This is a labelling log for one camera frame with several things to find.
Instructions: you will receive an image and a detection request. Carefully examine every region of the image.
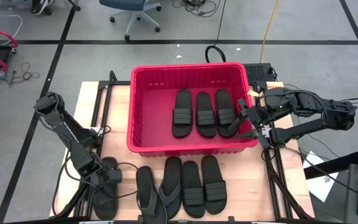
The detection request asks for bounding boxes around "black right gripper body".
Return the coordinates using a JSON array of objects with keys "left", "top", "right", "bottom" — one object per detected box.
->
[{"left": 246, "top": 104, "right": 272, "bottom": 131}]

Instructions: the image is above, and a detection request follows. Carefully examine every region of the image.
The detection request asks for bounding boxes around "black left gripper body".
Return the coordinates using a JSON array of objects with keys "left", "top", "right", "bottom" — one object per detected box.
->
[{"left": 85, "top": 158, "right": 124, "bottom": 187}]

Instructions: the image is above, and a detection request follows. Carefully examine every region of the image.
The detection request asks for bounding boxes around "black banded slide sandal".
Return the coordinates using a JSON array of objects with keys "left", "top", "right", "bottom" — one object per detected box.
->
[
  {"left": 181, "top": 160, "right": 206, "bottom": 219},
  {"left": 215, "top": 88, "right": 239, "bottom": 138},
  {"left": 172, "top": 89, "right": 194, "bottom": 138},
  {"left": 92, "top": 156, "right": 120, "bottom": 220},
  {"left": 195, "top": 91, "right": 218, "bottom": 138},
  {"left": 201, "top": 155, "right": 228, "bottom": 215}
]

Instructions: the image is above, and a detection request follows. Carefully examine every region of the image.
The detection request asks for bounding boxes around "black flip-flop sandal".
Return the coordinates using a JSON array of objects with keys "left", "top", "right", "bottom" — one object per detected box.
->
[
  {"left": 159, "top": 156, "right": 183, "bottom": 220},
  {"left": 135, "top": 166, "right": 168, "bottom": 224}
]

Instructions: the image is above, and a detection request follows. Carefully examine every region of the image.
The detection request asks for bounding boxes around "red plastic bin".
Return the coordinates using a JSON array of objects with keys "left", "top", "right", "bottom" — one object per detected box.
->
[{"left": 126, "top": 61, "right": 260, "bottom": 157}]

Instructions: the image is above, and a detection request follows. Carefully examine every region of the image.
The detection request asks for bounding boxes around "black perforated box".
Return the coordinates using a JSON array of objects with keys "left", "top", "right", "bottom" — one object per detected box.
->
[{"left": 242, "top": 63, "right": 275, "bottom": 83}]

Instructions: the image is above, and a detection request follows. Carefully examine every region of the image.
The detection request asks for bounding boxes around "white paper sheet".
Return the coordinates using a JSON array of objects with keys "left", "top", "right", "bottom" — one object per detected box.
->
[{"left": 303, "top": 151, "right": 341, "bottom": 203}]

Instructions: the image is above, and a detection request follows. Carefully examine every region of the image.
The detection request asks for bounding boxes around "blue office chair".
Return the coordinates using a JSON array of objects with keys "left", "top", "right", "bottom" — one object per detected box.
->
[{"left": 99, "top": 0, "right": 162, "bottom": 41}]

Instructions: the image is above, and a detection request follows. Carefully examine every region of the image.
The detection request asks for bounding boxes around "person's foot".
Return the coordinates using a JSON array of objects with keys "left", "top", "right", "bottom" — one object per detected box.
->
[{"left": 30, "top": 0, "right": 56, "bottom": 16}]

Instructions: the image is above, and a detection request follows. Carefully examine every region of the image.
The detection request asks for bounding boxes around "grey metal bracket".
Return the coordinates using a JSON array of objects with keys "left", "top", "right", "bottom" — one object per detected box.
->
[{"left": 257, "top": 126, "right": 273, "bottom": 138}]

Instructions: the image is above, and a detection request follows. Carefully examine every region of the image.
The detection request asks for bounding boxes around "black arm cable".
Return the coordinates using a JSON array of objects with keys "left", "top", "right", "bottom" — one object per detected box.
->
[
  {"left": 51, "top": 149, "right": 83, "bottom": 217},
  {"left": 62, "top": 149, "right": 140, "bottom": 200}
]

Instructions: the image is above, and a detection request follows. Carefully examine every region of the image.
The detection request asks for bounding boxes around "black floor cable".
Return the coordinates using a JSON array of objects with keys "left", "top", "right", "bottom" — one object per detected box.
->
[{"left": 204, "top": 0, "right": 228, "bottom": 62}]

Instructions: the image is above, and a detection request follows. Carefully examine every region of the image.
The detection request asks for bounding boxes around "black aluminium rig frame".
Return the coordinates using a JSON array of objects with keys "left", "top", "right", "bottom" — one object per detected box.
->
[{"left": 50, "top": 70, "right": 315, "bottom": 224}]

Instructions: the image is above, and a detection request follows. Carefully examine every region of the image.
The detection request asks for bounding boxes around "yellow floor cable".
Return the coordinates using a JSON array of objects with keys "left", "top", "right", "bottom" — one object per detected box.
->
[{"left": 259, "top": 0, "right": 280, "bottom": 63}]

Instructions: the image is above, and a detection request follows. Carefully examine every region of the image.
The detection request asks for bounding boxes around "black cable bundle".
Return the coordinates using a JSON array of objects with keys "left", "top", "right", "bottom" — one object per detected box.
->
[{"left": 171, "top": 0, "right": 226, "bottom": 18}]

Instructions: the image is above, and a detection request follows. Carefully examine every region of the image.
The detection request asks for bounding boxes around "thin black wire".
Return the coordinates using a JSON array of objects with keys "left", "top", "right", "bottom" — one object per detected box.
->
[{"left": 3, "top": 62, "right": 40, "bottom": 88}]

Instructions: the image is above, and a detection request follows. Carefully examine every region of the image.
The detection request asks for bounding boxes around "white floor cable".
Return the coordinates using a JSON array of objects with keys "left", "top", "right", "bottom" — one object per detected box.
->
[{"left": 0, "top": 2, "right": 24, "bottom": 44}]

